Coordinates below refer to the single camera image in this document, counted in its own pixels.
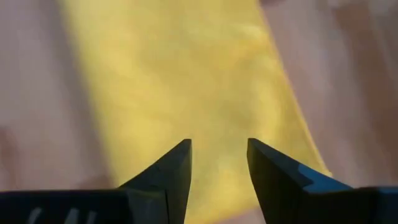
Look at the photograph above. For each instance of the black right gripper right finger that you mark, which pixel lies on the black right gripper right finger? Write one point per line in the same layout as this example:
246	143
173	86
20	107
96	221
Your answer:
280	186

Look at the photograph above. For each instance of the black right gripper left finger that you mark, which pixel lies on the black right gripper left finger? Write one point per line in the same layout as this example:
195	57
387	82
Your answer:
168	180

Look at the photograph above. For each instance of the yellow microfiber towel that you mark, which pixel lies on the yellow microfiber towel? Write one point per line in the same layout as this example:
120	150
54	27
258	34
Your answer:
192	93

